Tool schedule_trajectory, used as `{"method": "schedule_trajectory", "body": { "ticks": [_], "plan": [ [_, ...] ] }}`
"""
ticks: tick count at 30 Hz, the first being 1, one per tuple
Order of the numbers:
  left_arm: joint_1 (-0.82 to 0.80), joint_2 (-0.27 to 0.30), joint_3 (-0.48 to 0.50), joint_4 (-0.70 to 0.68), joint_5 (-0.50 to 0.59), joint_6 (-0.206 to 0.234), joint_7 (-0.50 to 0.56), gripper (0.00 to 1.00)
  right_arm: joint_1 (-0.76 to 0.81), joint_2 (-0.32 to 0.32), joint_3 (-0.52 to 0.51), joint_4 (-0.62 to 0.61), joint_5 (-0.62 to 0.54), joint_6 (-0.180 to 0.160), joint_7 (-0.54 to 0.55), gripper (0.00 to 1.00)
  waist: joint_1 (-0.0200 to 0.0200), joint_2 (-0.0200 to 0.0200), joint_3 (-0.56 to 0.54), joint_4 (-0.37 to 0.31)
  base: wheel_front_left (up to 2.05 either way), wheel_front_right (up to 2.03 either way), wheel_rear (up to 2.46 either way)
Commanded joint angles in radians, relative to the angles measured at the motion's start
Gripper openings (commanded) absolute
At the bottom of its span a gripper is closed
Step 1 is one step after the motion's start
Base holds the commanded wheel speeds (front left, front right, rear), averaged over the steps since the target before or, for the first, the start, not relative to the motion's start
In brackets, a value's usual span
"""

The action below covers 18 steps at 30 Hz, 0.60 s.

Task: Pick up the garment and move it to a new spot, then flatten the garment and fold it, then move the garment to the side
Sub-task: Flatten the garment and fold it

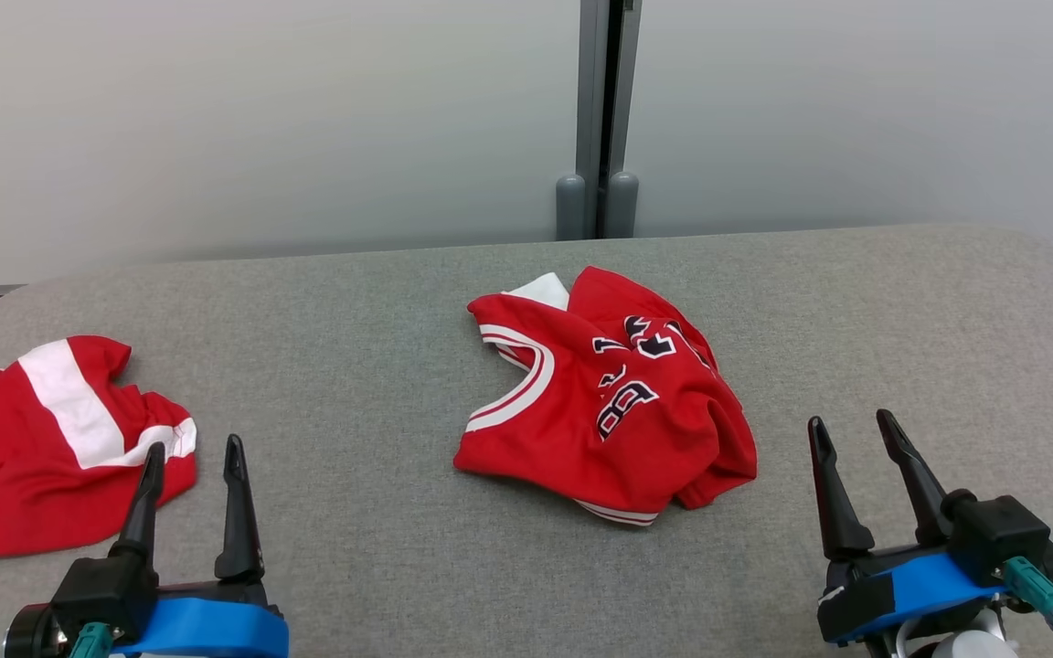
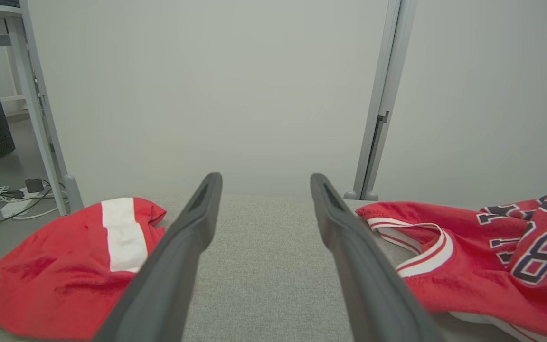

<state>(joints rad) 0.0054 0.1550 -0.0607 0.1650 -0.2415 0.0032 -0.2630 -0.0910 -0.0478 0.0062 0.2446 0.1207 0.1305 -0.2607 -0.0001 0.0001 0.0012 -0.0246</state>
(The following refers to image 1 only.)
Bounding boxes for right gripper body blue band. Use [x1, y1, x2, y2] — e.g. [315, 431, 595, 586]
[817, 546, 1007, 646]

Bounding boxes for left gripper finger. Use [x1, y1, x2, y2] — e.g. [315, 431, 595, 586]
[214, 435, 264, 580]
[111, 443, 166, 561]

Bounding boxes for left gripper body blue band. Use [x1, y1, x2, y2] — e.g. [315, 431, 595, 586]
[115, 578, 290, 658]

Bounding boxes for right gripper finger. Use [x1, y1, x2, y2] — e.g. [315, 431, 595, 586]
[808, 418, 875, 560]
[876, 409, 953, 547]

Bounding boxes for red shorts white stripe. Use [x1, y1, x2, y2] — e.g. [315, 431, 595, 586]
[0, 335, 198, 557]

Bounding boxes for red basketball jersey black lettering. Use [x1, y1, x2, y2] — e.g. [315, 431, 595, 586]
[453, 265, 759, 528]

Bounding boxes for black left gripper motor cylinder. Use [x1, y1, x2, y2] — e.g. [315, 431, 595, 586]
[4, 603, 59, 658]

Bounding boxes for teal plug right camera cable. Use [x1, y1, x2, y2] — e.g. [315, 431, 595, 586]
[1002, 556, 1053, 658]

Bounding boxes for teal plug camera cable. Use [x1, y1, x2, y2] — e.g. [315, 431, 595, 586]
[1002, 556, 1053, 658]
[69, 621, 113, 658]

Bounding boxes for teal plug left camera cable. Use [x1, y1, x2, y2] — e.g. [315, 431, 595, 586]
[69, 621, 113, 658]

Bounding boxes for grey cylindrical post foot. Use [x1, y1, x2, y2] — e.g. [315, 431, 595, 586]
[556, 174, 588, 241]
[604, 171, 640, 239]

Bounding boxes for grey metal partition post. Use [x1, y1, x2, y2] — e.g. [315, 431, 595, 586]
[577, 0, 644, 240]

